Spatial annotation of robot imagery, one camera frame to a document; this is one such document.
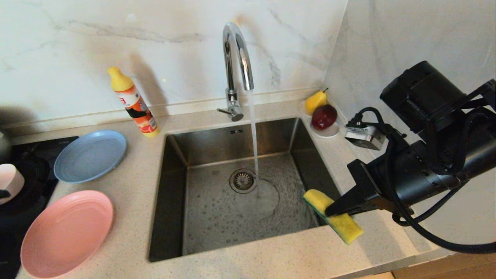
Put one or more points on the black induction cooktop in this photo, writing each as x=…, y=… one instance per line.
x=38, y=155

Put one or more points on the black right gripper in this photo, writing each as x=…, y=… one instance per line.
x=403, y=178

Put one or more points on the chrome gooseneck faucet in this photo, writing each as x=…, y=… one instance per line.
x=231, y=58

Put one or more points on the pale pink bowl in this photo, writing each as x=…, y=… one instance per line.
x=9, y=180

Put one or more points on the round metal drain strainer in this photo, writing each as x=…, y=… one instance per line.
x=242, y=181

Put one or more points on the stainless steel sink basin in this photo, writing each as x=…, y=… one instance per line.
x=217, y=224

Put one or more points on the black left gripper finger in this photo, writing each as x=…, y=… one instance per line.
x=4, y=192

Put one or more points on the small white dish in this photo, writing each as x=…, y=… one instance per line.
x=328, y=133

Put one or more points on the yellow green sponge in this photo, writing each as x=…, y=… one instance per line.
x=341, y=224

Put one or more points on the pink plate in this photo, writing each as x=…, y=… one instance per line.
x=68, y=232

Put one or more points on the orange dish soap bottle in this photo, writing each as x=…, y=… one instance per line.
x=135, y=104

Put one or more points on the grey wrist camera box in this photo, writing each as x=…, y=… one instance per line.
x=364, y=137

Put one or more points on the blue grey plate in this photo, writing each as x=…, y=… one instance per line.
x=91, y=155

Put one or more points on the dark red apple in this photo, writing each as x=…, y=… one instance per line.
x=324, y=116

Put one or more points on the yellow pear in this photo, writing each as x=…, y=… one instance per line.
x=314, y=100

